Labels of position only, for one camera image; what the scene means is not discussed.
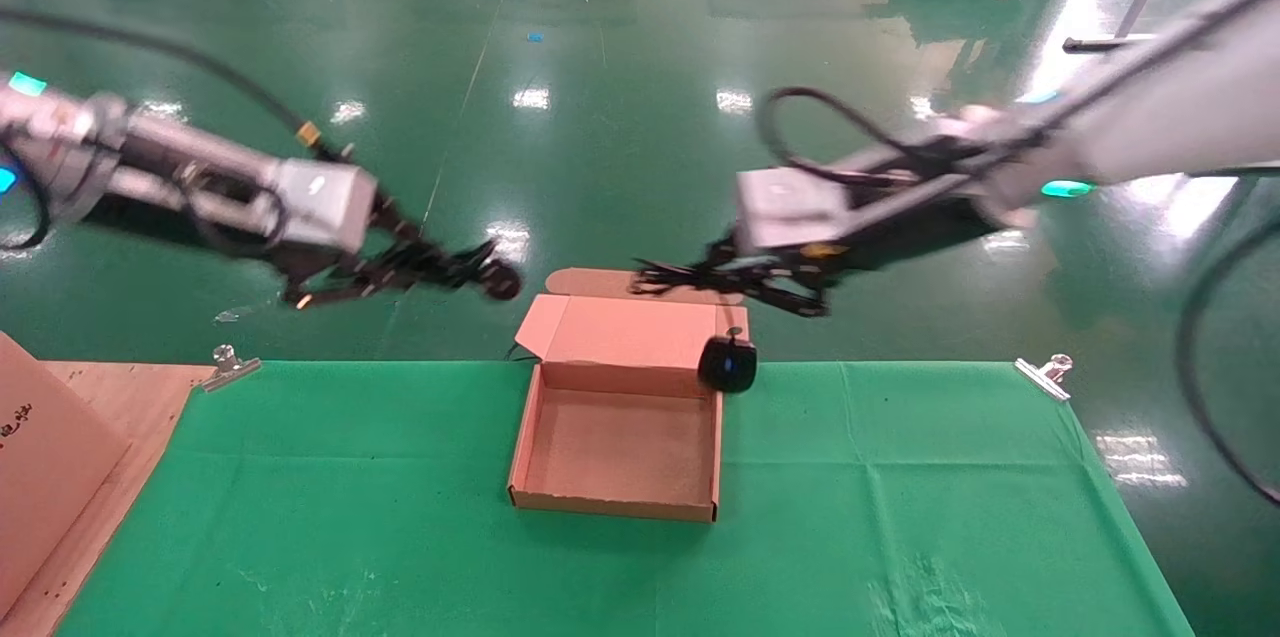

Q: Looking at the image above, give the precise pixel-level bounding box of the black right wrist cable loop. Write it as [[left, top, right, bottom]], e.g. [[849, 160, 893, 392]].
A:
[[756, 86, 946, 186]]

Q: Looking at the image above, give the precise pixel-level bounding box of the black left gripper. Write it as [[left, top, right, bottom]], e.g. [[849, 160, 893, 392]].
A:
[[272, 195, 498, 309]]

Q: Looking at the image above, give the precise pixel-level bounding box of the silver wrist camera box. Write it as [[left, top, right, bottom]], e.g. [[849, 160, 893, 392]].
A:
[[735, 167, 853, 253], [268, 159, 380, 254]]

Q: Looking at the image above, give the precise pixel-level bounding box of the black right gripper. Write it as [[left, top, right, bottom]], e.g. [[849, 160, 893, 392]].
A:
[[630, 240, 873, 319]]

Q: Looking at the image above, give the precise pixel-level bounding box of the long black right arm cable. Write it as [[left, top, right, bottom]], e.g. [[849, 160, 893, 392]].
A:
[[1177, 215, 1280, 506]]

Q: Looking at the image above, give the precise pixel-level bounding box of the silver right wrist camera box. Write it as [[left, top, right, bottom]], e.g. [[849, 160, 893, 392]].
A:
[[735, 167, 853, 253]]

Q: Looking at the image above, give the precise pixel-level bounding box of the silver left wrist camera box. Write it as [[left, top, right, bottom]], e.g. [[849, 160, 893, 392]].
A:
[[268, 159, 380, 254]]

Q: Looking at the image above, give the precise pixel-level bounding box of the brown carton with black print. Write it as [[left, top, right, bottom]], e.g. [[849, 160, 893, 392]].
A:
[[0, 332, 133, 620]]

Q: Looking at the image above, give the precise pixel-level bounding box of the silver binder clip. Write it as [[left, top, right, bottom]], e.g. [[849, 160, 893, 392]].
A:
[[1015, 354, 1074, 404], [200, 345, 263, 393]]

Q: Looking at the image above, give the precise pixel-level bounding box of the black computer mouse with cord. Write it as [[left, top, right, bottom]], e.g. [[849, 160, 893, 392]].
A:
[[697, 302, 759, 395]]

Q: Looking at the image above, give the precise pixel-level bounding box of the open brown cardboard box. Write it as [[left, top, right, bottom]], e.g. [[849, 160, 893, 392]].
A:
[[507, 267, 751, 524]]

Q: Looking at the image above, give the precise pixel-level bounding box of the clear plastic floor scrap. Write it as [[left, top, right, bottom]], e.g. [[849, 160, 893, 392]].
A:
[[214, 301, 281, 326]]

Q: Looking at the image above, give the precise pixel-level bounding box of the green tablecloth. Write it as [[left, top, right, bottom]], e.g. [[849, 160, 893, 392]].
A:
[[55, 362, 1196, 637]]

